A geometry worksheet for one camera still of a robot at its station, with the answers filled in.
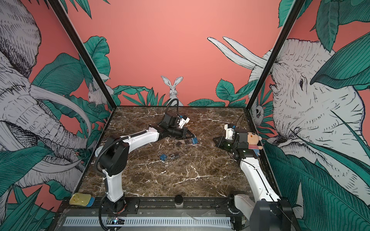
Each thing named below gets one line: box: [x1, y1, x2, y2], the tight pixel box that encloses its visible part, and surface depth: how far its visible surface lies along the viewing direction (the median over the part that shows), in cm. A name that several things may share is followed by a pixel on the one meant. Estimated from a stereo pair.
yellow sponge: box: [68, 192, 96, 208], surface depth 73 cm
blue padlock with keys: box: [157, 151, 180, 162], surface depth 95 cm
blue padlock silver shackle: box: [191, 137, 199, 145], surface depth 88 cm
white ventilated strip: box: [62, 216, 232, 228], surface depth 71 cm
